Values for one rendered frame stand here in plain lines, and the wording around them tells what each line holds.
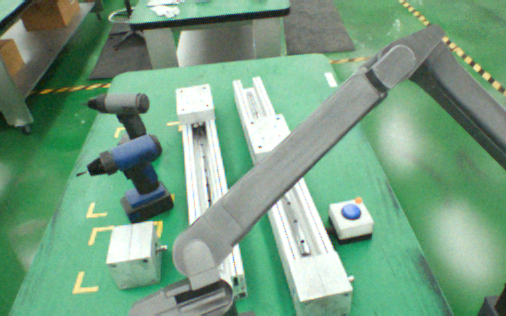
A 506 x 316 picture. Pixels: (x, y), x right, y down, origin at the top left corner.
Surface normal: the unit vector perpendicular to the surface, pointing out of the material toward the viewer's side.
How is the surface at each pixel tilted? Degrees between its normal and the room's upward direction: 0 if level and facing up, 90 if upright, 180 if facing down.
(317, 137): 49
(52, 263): 0
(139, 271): 90
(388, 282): 0
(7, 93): 90
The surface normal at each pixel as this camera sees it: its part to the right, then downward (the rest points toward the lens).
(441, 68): 0.29, 0.01
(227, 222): 0.17, -0.18
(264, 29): 0.07, 0.62
